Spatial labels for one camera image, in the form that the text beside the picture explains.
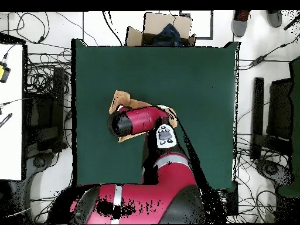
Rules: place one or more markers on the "grey pedestal leg foot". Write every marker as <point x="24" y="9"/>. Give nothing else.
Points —
<point x="39" y="161"/>
<point x="269" y="168"/>

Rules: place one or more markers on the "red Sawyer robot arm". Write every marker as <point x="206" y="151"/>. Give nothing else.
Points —
<point x="164" y="199"/>

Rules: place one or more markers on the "yellow and black device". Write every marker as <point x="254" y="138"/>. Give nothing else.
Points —
<point x="3" y="73"/>

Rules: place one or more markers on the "tan terry towel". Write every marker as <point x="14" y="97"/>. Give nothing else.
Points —
<point x="121" y="97"/>

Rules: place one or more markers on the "dark blue garment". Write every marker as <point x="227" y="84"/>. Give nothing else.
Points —
<point x="168" y="35"/>

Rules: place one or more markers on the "grey shoe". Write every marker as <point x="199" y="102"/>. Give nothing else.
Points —
<point x="239" y="27"/>

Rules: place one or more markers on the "black equipment stand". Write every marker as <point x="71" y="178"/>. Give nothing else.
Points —
<point x="57" y="93"/>

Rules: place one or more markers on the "dark green table cloth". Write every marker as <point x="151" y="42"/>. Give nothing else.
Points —
<point x="187" y="82"/>

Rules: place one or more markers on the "black power adapter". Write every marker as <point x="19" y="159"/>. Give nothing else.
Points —
<point x="257" y="60"/>

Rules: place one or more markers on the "white desk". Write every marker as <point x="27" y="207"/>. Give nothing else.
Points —
<point x="10" y="140"/>

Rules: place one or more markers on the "black upright bar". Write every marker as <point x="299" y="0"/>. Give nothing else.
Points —
<point x="257" y="105"/>

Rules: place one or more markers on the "brown cardboard box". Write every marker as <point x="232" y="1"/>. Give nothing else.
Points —
<point x="157" y="23"/>

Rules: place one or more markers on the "black ruler strip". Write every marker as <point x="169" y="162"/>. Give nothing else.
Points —
<point x="5" y="120"/>

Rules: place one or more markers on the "black rectangular box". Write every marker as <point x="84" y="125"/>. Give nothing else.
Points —
<point x="233" y="201"/>

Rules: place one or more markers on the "grey rounded object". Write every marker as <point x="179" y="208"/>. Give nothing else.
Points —
<point x="274" y="20"/>

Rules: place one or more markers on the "dark green fabric cover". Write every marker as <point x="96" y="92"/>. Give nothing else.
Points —
<point x="295" y="117"/>

